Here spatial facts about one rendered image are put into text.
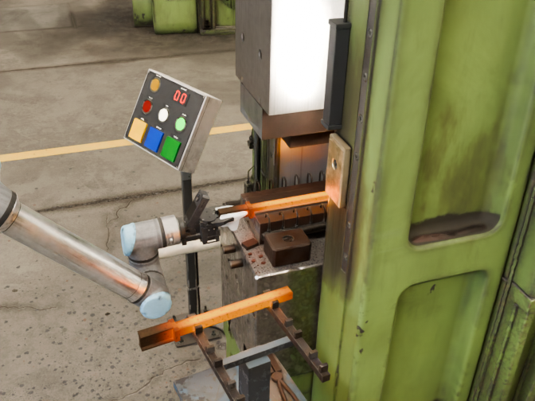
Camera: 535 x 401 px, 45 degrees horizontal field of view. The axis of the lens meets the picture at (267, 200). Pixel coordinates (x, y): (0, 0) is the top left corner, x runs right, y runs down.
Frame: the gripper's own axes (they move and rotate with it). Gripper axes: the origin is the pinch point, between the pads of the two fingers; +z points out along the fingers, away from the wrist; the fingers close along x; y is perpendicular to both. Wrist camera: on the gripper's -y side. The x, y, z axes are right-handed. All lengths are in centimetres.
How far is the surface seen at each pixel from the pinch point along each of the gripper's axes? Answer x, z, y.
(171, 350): -47, -22, 99
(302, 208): 3.6, 18.4, 1.7
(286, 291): 37.4, 0.3, 2.1
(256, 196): -7.5, 7.0, 1.4
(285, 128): 7.5, 11.3, -29.1
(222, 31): -462, 118, 103
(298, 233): 14.0, 13.0, 2.7
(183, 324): 41.3, -27.8, 0.8
